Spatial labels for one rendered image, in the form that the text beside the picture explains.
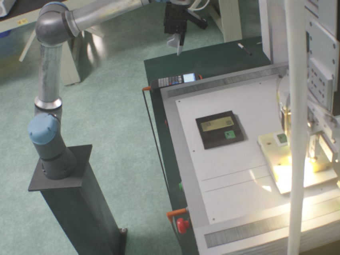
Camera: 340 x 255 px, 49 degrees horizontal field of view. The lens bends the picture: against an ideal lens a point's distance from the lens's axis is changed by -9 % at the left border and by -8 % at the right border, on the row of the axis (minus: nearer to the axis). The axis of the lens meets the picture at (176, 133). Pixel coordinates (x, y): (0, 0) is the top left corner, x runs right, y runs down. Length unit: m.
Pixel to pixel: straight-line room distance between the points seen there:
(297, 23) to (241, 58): 1.26
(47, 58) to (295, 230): 1.07
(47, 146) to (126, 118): 1.36
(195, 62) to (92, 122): 1.31
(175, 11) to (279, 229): 0.89
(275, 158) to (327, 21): 0.43
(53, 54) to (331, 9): 1.03
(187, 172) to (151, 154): 1.39
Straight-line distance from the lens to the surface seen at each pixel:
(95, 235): 1.82
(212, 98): 1.33
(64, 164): 1.58
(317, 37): 0.80
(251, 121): 1.22
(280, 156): 1.05
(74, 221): 1.77
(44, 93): 1.57
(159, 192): 2.23
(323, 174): 1.04
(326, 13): 0.76
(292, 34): 0.50
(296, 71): 0.53
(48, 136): 1.49
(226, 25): 3.32
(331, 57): 0.76
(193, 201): 1.01
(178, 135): 1.20
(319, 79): 0.81
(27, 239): 2.31
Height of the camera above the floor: 1.62
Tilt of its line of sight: 39 degrees down
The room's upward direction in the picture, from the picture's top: 12 degrees counter-clockwise
